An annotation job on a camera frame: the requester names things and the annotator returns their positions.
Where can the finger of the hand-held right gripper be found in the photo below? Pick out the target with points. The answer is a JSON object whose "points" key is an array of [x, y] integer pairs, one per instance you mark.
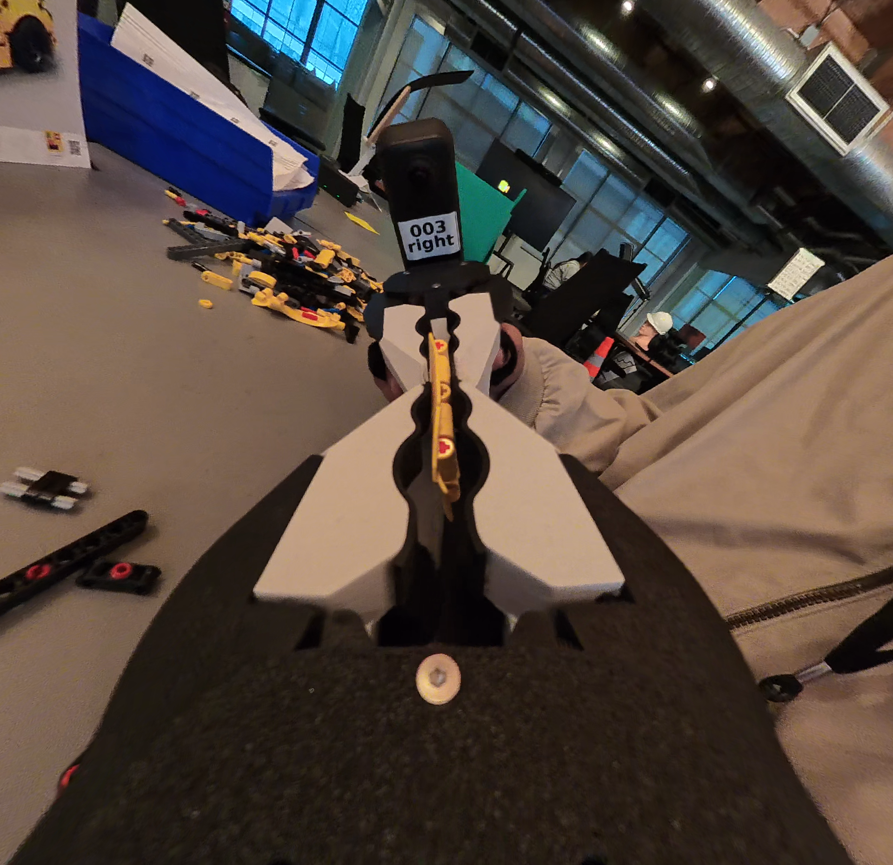
{"points": [[478, 335], [404, 342]]}

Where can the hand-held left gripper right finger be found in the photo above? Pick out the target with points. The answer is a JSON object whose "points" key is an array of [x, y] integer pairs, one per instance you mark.
{"points": [[544, 530]]}

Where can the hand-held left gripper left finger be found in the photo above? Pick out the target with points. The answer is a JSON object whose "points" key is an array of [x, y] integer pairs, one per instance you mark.
{"points": [[335, 530]]}

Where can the yellow beam assembly with pins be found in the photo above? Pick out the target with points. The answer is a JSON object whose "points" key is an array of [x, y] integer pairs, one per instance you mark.
{"points": [[443, 418]]}

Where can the pile of toy bricks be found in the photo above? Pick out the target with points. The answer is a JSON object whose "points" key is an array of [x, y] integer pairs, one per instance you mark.
{"points": [[300, 272]]}

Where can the person's right forearm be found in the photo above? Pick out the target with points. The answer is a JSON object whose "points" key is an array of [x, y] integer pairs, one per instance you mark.
{"points": [[579, 404]]}

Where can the wooden desk lamp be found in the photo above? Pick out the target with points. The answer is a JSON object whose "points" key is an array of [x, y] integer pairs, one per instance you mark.
{"points": [[446, 79]]}

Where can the grey desk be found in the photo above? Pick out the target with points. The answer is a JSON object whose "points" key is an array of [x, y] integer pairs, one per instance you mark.
{"points": [[139, 390]]}

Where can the person's right hand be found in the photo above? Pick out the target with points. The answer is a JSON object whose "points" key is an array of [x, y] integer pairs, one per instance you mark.
{"points": [[513, 338]]}

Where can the yellow flat triangle piece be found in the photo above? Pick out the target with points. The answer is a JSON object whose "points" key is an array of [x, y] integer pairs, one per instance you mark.
{"points": [[363, 223]]}

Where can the black device green light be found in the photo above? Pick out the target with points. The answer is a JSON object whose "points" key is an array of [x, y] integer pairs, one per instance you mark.
{"points": [[338, 185]]}

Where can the orange traffic cone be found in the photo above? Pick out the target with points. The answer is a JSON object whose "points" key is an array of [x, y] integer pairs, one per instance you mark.
{"points": [[598, 359]]}

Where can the gridded glass window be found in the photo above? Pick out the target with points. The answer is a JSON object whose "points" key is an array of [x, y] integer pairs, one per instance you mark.
{"points": [[300, 14]]}

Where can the short black brick red pin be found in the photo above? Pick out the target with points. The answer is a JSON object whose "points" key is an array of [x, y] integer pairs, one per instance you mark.
{"points": [[118, 575]]}

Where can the person's beige jacket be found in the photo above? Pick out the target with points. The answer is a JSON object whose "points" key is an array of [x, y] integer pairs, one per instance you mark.
{"points": [[767, 460]]}

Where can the blue plastic bin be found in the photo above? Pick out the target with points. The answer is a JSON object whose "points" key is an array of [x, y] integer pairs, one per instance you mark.
{"points": [[174, 146]]}

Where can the folded white instruction sheets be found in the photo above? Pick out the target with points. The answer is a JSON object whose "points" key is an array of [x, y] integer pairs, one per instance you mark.
{"points": [[188, 84]]}

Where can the black beam three red pins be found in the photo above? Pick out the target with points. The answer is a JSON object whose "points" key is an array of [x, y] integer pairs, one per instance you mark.
{"points": [[77, 554]]}

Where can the black standing panel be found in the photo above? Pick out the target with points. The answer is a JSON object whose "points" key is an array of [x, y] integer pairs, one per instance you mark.
{"points": [[174, 14]]}

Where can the grey black axle connector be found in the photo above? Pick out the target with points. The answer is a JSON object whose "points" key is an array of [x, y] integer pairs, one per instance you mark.
{"points": [[45, 487]]}

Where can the black jacket zipper pull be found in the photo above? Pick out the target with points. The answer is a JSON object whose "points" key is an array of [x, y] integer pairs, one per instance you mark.
{"points": [[858, 645]]}

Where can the tiny black red pin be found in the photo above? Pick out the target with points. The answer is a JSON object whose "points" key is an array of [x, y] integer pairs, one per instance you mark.
{"points": [[66, 776]]}

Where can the white booklet yellow car picture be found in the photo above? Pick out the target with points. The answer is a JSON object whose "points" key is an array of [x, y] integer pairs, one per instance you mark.
{"points": [[35, 97]]}

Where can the white vent grille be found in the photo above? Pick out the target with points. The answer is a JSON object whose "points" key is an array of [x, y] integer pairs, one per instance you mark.
{"points": [[837, 97]]}

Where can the black wall screen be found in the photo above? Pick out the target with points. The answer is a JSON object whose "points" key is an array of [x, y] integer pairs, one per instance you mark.
{"points": [[541, 206]]}

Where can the white paper wall sign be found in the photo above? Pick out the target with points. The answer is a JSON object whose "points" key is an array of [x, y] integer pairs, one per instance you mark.
{"points": [[795, 273]]}

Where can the silver ventilation duct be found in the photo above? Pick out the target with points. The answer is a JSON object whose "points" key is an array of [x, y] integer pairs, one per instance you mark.
{"points": [[732, 35]]}

